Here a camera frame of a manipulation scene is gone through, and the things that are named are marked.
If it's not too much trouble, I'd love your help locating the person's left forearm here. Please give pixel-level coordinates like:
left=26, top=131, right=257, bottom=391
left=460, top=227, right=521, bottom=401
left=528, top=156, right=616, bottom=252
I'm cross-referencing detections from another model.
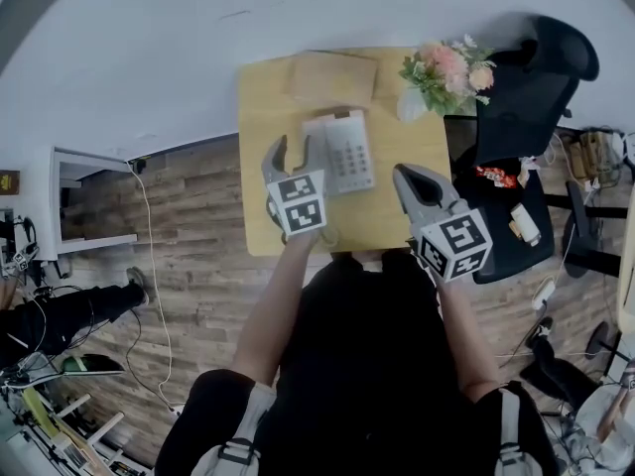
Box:
left=230, top=230, right=319, bottom=387

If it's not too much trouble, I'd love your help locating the long white cable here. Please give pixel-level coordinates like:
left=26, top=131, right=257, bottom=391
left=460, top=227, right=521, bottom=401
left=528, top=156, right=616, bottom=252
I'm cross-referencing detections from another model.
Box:
left=126, top=160, right=183, bottom=416

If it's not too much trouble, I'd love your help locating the white power strip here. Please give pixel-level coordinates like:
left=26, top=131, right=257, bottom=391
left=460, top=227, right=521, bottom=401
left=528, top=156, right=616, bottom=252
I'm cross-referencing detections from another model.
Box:
left=532, top=276, right=557, bottom=311

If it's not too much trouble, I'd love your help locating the black mesh office chair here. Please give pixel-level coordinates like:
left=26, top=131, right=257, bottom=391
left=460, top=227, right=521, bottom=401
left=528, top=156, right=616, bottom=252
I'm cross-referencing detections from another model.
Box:
left=444, top=12, right=601, bottom=287

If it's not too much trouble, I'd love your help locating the pink flower bouquet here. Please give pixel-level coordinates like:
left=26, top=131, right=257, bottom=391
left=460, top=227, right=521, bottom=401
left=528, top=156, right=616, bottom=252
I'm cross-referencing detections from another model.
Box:
left=399, top=34, right=497, bottom=117

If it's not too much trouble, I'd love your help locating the white desk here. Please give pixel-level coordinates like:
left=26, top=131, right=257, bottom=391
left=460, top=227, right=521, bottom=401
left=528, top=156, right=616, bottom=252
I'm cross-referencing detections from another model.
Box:
left=48, top=145, right=140, bottom=258

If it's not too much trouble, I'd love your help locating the white ribbed vase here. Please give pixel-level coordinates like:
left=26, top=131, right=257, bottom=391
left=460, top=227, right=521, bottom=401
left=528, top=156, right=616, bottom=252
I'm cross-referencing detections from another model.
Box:
left=396, top=86, right=429, bottom=124

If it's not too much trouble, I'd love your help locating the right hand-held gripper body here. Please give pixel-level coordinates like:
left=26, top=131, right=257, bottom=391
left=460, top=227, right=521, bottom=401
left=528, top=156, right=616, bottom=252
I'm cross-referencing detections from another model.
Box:
left=409, top=207, right=493, bottom=283

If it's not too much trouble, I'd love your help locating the white bottle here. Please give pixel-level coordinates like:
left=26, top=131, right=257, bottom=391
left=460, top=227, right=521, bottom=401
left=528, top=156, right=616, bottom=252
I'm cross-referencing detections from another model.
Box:
left=509, top=202, right=543, bottom=248

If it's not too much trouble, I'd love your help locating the brown cardboard box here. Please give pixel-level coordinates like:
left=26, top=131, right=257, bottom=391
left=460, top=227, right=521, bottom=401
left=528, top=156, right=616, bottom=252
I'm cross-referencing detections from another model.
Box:
left=570, top=131, right=616, bottom=182

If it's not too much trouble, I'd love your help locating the round white table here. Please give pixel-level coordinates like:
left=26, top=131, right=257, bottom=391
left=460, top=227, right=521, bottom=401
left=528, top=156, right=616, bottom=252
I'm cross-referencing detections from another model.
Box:
left=616, top=244, right=635, bottom=337

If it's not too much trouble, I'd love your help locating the light wooden table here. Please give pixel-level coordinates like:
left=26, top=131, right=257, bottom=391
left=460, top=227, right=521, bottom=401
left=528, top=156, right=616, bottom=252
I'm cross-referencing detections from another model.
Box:
left=237, top=47, right=452, bottom=258

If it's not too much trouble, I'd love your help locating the white desk telephone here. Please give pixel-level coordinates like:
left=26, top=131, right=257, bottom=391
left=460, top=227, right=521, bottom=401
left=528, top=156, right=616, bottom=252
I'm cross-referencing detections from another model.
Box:
left=302, top=109, right=376, bottom=197

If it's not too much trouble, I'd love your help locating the grey backpack strap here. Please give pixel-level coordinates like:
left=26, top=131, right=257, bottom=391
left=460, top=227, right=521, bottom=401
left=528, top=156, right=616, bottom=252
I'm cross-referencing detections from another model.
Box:
left=495, top=387, right=543, bottom=476
left=190, top=382, right=277, bottom=476

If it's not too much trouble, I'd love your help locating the brown paper envelope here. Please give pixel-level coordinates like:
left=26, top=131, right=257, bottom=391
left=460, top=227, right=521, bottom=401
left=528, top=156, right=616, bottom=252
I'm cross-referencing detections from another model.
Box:
left=285, top=51, right=379, bottom=107

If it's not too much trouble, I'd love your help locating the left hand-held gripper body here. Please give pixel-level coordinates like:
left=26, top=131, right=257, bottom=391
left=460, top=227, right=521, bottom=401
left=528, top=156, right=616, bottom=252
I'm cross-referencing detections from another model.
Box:
left=265, top=168, right=329, bottom=238

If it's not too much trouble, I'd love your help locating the person's right forearm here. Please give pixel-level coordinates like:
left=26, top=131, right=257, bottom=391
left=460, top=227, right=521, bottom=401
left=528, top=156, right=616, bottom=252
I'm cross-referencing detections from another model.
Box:
left=434, top=275, right=501, bottom=405

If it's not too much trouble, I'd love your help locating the person's black clothing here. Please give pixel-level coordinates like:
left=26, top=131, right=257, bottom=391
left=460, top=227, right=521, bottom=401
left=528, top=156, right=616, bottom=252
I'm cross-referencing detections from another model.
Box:
left=156, top=250, right=558, bottom=476

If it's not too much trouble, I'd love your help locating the red snack packet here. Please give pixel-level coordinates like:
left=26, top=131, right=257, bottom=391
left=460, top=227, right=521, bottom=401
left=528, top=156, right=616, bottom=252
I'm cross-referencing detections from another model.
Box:
left=475, top=165, right=517, bottom=188

